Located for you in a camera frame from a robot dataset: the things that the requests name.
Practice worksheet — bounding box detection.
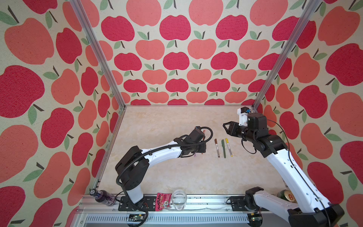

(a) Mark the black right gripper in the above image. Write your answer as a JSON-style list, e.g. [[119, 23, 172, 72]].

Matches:
[[223, 120, 258, 146]]

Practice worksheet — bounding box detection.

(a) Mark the green pen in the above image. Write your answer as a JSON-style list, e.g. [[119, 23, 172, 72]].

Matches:
[[221, 140, 226, 158]]

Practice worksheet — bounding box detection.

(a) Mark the white silver pen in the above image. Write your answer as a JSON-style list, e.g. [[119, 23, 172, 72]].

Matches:
[[214, 139, 220, 158]]

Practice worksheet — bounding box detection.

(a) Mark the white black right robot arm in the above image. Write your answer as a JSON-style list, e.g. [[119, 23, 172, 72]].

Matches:
[[223, 113, 345, 227]]

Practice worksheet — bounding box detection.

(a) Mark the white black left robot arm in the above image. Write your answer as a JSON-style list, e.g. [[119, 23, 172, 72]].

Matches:
[[115, 126, 213, 212]]

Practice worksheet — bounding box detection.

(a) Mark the clear glass bowl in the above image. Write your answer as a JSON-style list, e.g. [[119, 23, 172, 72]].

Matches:
[[172, 189, 187, 211]]

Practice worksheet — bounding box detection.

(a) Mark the pink snack packet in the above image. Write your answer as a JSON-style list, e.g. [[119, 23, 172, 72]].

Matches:
[[155, 193, 172, 211]]

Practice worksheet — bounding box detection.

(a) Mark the green drink can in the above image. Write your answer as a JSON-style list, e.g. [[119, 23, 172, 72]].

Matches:
[[277, 189, 296, 203]]

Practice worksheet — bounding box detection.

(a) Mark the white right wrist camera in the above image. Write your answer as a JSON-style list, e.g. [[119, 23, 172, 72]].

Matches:
[[237, 107, 251, 126]]

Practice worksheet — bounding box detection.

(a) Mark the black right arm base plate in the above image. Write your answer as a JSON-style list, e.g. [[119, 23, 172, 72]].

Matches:
[[226, 195, 268, 211]]

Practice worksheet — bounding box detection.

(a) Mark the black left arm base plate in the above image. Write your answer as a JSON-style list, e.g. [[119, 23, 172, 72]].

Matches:
[[118, 196, 157, 211]]

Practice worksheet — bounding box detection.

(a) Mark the aluminium right rear frame post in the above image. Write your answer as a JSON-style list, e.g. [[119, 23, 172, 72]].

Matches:
[[251, 0, 322, 112]]

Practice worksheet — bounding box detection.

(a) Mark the aluminium frame post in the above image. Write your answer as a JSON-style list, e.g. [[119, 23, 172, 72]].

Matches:
[[251, 0, 322, 112], [70, 1, 126, 111]]

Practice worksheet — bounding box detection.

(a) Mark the aluminium left rear frame post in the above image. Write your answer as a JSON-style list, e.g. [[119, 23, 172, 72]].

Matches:
[[70, 1, 126, 111]]

